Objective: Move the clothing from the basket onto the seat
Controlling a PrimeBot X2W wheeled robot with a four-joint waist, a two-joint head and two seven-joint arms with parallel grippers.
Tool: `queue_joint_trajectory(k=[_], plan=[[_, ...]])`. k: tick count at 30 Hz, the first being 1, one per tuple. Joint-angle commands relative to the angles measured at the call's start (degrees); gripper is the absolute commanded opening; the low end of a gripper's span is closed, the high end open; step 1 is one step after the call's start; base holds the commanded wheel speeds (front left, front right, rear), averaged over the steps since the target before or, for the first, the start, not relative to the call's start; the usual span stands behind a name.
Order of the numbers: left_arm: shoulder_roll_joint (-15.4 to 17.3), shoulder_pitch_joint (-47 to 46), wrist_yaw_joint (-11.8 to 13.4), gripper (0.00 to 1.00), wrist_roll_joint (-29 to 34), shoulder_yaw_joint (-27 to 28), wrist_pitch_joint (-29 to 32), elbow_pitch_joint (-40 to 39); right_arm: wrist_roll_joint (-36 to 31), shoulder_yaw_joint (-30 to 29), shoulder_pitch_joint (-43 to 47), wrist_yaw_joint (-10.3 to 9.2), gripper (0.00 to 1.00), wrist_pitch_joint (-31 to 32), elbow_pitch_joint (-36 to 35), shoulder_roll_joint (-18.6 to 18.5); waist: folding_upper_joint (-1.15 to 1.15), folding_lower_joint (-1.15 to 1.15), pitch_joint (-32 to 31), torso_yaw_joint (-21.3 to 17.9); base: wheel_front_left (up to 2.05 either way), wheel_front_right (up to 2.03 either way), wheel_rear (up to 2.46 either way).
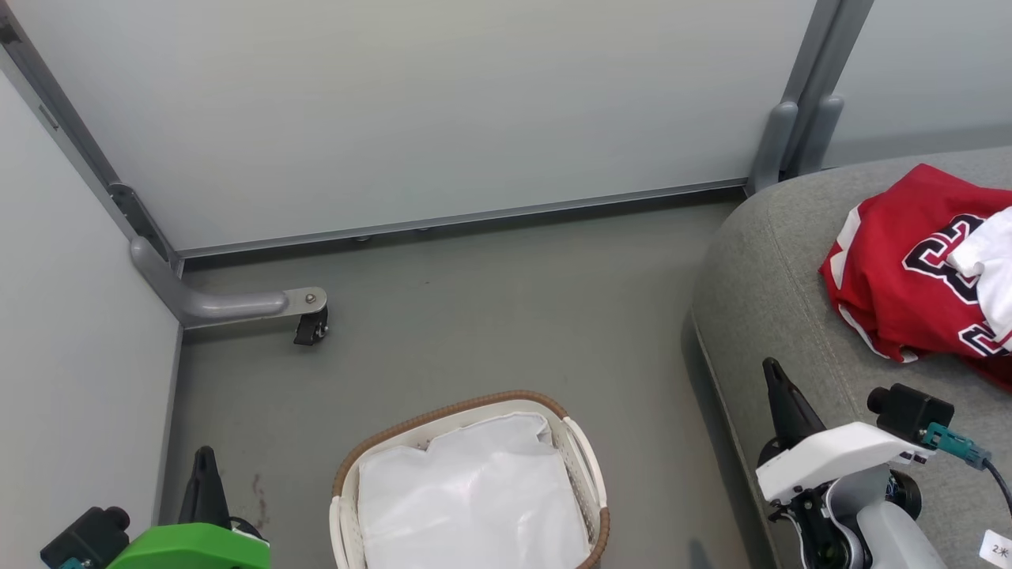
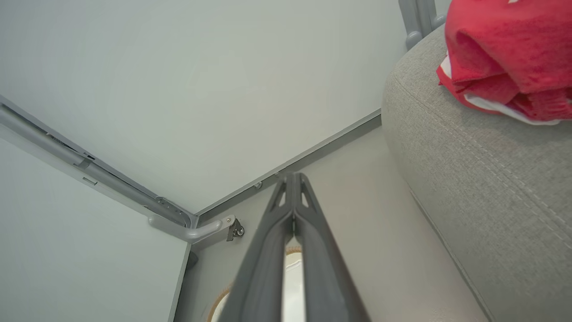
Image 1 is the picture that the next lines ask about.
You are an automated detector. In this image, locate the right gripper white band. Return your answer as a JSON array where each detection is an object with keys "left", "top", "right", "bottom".
[{"left": 755, "top": 357, "right": 938, "bottom": 524}]

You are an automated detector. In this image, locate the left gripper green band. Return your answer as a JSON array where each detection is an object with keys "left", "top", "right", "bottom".
[{"left": 105, "top": 446, "right": 272, "bottom": 569}]

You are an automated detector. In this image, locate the red basketball jersey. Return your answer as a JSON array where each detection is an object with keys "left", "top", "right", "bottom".
[{"left": 818, "top": 164, "right": 1012, "bottom": 394}]

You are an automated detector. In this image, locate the white garment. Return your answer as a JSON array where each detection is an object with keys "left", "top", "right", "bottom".
[{"left": 946, "top": 207, "right": 1012, "bottom": 353}]

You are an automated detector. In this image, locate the grey fabric sofa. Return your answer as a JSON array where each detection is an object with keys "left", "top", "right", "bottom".
[{"left": 691, "top": 146, "right": 1012, "bottom": 569}]

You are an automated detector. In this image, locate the grey partition foot bar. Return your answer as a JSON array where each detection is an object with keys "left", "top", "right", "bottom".
[{"left": 130, "top": 236, "right": 328, "bottom": 330}]

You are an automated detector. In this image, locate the black caster wheel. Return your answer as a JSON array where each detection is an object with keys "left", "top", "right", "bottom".
[{"left": 293, "top": 307, "right": 330, "bottom": 347}]

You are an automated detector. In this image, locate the white laundry basket brown rim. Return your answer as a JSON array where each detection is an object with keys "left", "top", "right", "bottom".
[{"left": 329, "top": 390, "right": 611, "bottom": 569}]

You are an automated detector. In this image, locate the white basket liner cloth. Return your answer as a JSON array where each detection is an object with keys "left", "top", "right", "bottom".
[{"left": 357, "top": 412, "right": 593, "bottom": 569}]

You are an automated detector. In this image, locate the teal right camera connector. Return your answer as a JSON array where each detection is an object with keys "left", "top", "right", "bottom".
[{"left": 921, "top": 422, "right": 992, "bottom": 472}]

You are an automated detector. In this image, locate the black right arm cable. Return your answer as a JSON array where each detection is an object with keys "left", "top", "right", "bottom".
[{"left": 984, "top": 458, "right": 1012, "bottom": 516}]

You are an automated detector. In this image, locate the white cable label tag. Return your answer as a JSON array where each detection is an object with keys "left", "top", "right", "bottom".
[{"left": 979, "top": 529, "right": 1012, "bottom": 569}]

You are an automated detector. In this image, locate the grey partition bottom rail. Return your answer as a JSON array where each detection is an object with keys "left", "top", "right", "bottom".
[{"left": 177, "top": 178, "right": 749, "bottom": 260}]

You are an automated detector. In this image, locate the grey partition post with hinge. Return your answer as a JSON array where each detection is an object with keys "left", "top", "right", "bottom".
[{"left": 0, "top": 14, "right": 184, "bottom": 276}]

